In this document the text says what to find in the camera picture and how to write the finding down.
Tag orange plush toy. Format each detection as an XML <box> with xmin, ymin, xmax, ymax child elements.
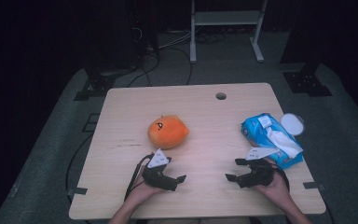
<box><xmin>146</xmin><ymin>114</ymin><xmax>190</xmax><ymax>150</ymax></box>

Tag hand-held gripper cable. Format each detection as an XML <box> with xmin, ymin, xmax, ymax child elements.
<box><xmin>124</xmin><ymin>152</ymin><xmax>155</xmax><ymax>202</ymax></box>
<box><xmin>272</xmin><ymin>164</ymin><xmax>292</xmax><ymax>191</ymax></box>

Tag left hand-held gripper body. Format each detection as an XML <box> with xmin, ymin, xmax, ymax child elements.
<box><xmin>141</xmin><ymin>148</ymin><xmax>179</xmax><ymax>192</ymax></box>

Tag white wet wipe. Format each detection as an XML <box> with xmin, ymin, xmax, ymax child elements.
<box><xmin>265</xmin><ymin>126</ymin><xmax>304</xmax><ymax>158</ymax></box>

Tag black tape strip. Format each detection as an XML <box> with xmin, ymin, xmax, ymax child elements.
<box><xmin>66</xmin><ymin>187</ymin><xmax>89</xmax><ymax>197</ymax></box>
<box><xmin>302</xmin><ymin>181</ymin><xmax>326</xmax><ymax>191</ymax></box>

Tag blue wet wipe pack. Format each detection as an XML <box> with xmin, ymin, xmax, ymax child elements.
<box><xmin>241</xmin><ymin>112</ymin><xmax>306</xmax><ymax>170</ymax></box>

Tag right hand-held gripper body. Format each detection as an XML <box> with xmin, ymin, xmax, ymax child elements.
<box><xmin>236</xmin><ymin>147</ymin><xmax>281</xmax><ymax>189</ymax></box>

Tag white metal frame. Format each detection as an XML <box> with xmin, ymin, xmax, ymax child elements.
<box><xmin>189</xmin><ymin>0</ymin><xmax>269</xmax><ymax>64</ymax></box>

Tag black stand base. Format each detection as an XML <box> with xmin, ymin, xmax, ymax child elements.
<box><xmin>74</xmin><ymin>68</ymin><xmax>117</xmax><ymax>102</ymax></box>
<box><xmin>282</xmin><ymin>62</ymin><xmax>334</xmax><ymax>97</ymax></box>

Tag black floor tape rectangle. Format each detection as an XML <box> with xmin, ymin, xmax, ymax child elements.
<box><xmin>81</xmin><ymin>113</ymin><xmax>101</xmax><ymax>133</ymax></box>

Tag thin black floor cable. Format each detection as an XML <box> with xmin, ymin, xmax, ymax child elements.
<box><xmin>64</xmin><ymin>133</ymin><xmax>94</xmax><ymax>200</ymax></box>

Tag right hand-held gripper cable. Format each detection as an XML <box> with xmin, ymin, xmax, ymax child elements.
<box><xmin>272</xmin><ymin>164</ymin><xmax>292</xmax><ymax>191</ymax></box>

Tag black floor cables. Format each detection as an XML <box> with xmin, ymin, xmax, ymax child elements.
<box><xmin>127</xmin><ymin>46</ymin><xmax>194</xmax><ymax>88</ymax></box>

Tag person's left hand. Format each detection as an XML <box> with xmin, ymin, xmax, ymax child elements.
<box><xmin>126</xmin><ymin>166</ymin><xmax>169</xmax><ymax>205</ymax></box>

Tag person's right hand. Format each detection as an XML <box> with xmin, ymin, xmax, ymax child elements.
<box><xmin>255</xmin><ymin>158</ymin><xmax>293</xmax><ymax>203</ymax></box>

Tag left hand-held gripper cable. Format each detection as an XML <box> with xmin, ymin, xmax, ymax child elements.
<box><xmin>124</xmin><ymin>152</ymin><xmax>155</xmax><ymax>202</ymax></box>

